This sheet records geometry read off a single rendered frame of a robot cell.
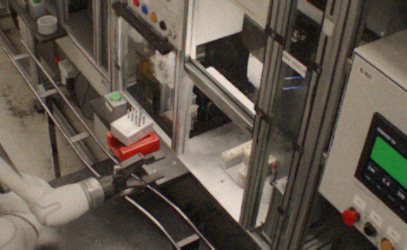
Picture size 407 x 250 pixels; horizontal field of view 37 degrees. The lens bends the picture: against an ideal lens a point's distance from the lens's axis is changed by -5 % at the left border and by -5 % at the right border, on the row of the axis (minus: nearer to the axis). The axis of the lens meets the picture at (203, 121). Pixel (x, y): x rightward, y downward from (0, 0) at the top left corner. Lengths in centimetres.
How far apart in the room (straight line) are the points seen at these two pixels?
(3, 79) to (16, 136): 60
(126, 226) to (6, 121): 173
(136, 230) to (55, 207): 62
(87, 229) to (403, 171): 137
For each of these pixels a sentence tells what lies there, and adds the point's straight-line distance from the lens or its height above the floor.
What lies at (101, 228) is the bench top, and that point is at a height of 68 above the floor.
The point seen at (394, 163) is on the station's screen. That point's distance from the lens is 142.
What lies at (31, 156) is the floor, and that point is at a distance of 371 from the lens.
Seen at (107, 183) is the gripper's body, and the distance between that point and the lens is 192.
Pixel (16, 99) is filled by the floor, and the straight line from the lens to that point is 413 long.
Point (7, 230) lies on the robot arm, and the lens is 210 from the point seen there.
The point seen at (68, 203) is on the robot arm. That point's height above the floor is 116.
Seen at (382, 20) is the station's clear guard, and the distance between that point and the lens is 139.
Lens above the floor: 255
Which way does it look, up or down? 41 degrees down
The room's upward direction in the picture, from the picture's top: 5 degrees clockwise
